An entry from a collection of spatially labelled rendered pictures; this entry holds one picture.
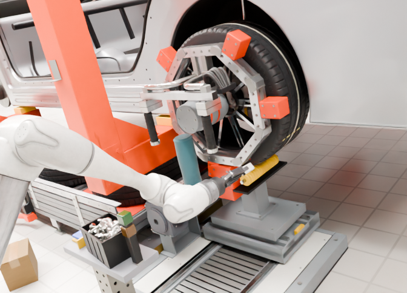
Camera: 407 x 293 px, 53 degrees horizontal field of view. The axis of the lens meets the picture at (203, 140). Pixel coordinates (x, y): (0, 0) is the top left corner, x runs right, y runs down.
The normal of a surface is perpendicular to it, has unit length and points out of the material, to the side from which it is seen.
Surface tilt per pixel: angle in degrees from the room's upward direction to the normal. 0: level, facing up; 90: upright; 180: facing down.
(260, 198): 90
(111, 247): 90
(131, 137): 90
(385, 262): 0
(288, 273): 0
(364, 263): 0
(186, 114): 90
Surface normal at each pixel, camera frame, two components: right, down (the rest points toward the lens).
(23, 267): 0.38, 0.23
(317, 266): -0.20, -0.92
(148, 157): 0.73, 0.07
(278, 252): -0.65, 0.37
